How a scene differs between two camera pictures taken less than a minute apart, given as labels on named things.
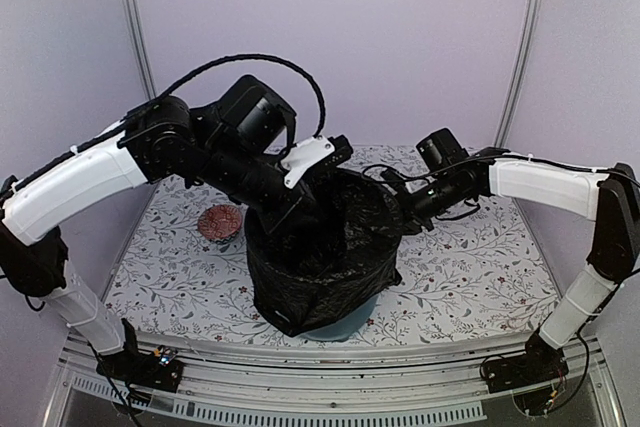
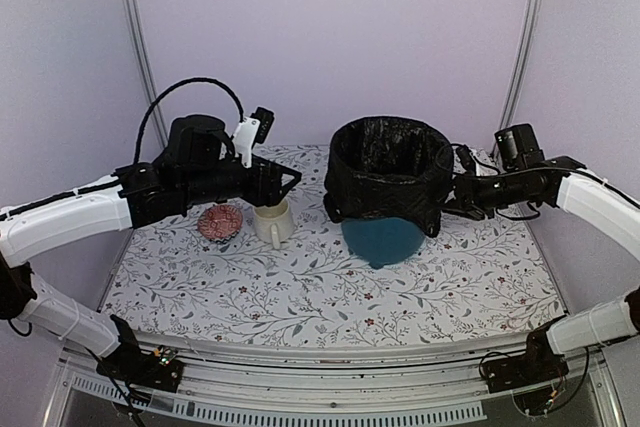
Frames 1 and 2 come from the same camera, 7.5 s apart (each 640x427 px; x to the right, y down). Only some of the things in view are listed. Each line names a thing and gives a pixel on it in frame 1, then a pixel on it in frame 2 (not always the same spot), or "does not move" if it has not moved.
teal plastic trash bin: (345, 328) → (380, 241)
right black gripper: (413, 219) → (467, 195)
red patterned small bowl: (220, 223) does not move
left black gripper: (278, 220) → (272, 172)
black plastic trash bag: (329, 258) → (388, 166)
